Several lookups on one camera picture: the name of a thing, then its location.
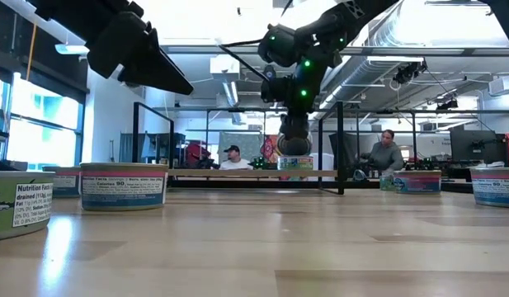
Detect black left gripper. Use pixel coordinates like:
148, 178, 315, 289
87, 3, 195, 96

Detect wooden shelf black metal legs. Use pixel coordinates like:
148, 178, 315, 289
131, 101, 346, 196

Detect blue pink label tuna can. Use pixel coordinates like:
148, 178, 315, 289
42, 166, 82, 199
79, 162, 169, 212
469, 166, 509, 209
393, 169, 443, 196

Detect person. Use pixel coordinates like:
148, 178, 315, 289
219, 144, 254, 172
359, 129, 405, 174

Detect white ceiling unit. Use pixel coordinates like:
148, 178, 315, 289
210, 54, 242, 76

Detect dark background storage rack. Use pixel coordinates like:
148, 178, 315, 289
119, 130, 187, 170

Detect ceiling light fixture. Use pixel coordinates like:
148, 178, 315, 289
54, 43, 90, 56

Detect red background machine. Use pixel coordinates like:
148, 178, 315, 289
186, 142, 213, 169

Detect black ceiling spotlights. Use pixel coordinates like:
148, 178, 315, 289
393, 60, 429, 87

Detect large bright window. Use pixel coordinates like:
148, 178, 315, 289
0, 72, 88, 174

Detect black background monitor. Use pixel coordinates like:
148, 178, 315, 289
449, 129, 509, 167

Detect colourful wall art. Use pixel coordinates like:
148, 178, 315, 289
260, 134, 280, 167

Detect black overhead camera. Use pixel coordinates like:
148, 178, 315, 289
261, 64, 278, 83

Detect black aluminium table frame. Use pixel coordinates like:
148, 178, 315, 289
0, 158, 476, 195

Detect yellow hanging strap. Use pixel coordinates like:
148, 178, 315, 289
26, 22, 40, 82

